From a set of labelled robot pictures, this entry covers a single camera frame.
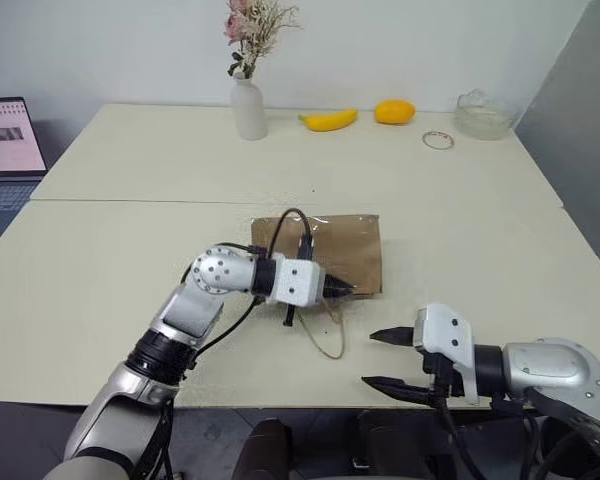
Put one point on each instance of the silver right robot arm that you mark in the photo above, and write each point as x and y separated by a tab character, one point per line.
545	365

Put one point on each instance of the dark rounded shape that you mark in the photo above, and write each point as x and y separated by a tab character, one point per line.
262	450

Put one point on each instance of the orange yellow mango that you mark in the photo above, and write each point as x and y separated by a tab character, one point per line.
394	112

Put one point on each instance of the dried pink flower bouquet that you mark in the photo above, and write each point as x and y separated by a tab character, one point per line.
252	30

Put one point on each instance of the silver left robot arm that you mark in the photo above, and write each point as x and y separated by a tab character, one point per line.
220	272

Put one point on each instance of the white ceramic vase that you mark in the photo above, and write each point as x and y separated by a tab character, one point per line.
250	112

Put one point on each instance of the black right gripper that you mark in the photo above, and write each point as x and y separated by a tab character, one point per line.
442	375

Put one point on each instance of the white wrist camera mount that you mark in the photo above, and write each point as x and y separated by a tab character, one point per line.
445	332
300	280

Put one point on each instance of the brown paper bag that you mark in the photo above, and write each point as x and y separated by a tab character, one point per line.
355	255

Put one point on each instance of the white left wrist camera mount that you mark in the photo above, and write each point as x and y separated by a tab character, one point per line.
300	280

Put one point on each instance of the yellow banana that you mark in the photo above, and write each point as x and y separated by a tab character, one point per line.
330	121

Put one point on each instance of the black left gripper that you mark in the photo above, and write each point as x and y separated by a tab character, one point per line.
328	289

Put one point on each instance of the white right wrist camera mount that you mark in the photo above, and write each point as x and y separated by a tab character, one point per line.
445	332

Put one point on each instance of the clear glass bowl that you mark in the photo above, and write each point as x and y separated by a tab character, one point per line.
482	120

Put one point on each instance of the open grey laptop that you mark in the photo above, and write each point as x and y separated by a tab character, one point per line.
7	135

